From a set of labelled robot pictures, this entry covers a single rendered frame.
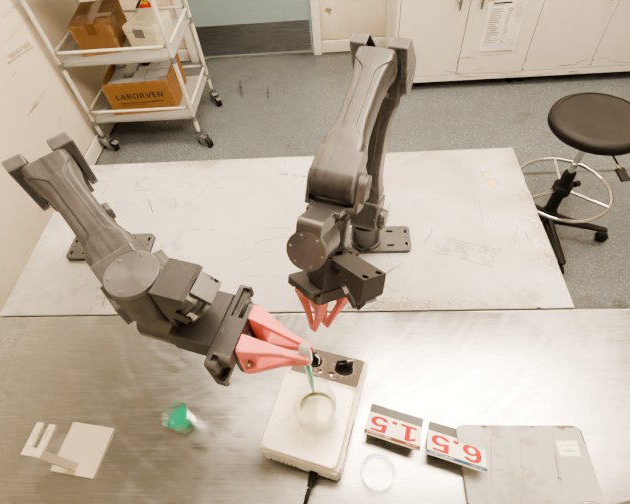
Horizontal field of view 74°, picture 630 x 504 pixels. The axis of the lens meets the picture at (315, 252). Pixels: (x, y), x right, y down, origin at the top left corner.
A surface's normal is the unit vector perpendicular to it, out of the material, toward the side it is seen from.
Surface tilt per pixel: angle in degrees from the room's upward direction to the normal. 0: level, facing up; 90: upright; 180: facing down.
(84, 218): 16
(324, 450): 0
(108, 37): 88
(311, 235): 60
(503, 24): 90
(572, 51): 90
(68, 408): 0
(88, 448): 0
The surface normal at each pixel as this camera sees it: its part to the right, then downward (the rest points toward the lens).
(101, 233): 0.11, -0.41
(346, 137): -0.18, -0.32
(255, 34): -0.03, 0.80
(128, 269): -0.07, -0.59
